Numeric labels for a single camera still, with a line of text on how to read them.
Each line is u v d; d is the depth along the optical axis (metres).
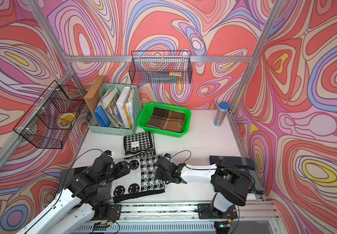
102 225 0.72
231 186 0.44
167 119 1.08
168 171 0.65
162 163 0.66
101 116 0.93
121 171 0.66
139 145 0.94
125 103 0.89
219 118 1.03
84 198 0.52
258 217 1.20
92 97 0.82
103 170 0.58
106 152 0.69
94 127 1.05
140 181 0.80
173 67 0.96
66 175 0.85
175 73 0.88
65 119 0.70
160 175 0.75
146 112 1.11
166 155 0.81
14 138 0.59
